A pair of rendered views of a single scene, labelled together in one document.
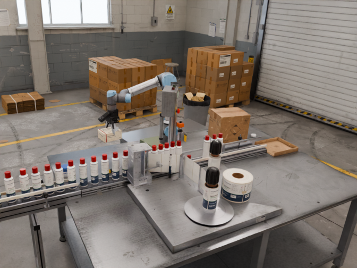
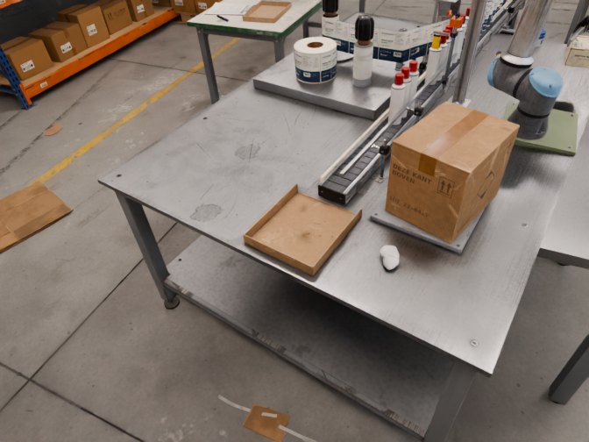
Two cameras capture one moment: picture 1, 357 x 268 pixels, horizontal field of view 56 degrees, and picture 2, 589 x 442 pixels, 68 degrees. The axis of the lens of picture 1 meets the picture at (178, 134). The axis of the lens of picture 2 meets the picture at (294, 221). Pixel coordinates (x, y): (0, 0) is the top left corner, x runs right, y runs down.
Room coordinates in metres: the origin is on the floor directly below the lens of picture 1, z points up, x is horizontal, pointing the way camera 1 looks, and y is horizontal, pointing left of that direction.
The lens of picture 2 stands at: (3.77, -1.32, 1.82)
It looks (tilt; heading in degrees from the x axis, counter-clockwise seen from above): 43 degrees down; 158
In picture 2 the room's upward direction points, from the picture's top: 5 degrees counter-clockwise
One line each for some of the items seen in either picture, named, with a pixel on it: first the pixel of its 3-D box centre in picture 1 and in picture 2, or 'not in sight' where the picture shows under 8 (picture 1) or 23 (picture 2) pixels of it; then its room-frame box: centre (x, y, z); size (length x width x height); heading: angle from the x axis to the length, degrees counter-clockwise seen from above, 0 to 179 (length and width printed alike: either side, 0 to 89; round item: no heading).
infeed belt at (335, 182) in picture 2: (184, 165); (424, 93); (2.33, -0.06, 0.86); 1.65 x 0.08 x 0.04; 121
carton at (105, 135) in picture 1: (109, 134); (583, 51); (2.57, 0.58, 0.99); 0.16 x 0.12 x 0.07; 130
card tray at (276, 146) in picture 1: (275, 146); (303, 224); (2.84, -0.92, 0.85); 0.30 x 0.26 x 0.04; 121
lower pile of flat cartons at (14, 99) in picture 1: (23, 102); not in sight; (5.83, 2.90, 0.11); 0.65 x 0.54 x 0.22; 127
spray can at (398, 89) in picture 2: (219, 144); (396, 99); (2.50, -0.34, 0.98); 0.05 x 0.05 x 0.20
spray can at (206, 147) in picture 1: (206, 147); (410, 86); (2.44, -0.23, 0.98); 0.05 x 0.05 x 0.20
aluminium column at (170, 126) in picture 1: (172, 124); (474, 25); (2.43, 0.05, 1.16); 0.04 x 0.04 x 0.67; 31
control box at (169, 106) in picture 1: (170, 101); not in sight; (2.35, 0.08, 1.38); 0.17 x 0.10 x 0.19; 176
